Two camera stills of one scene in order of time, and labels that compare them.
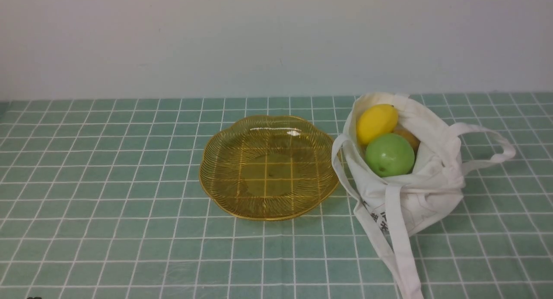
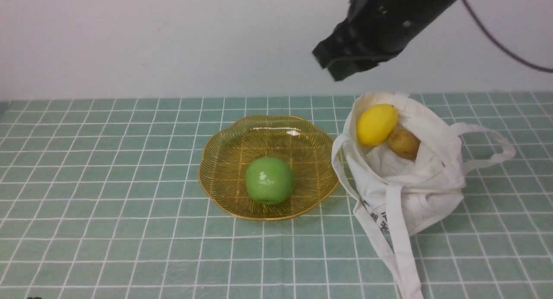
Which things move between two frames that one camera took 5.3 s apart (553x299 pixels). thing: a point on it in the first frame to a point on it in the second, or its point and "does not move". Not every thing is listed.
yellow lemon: [376, 120] does not move
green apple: [389, 155] to [269, 180]
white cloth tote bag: [392, 210] does not move
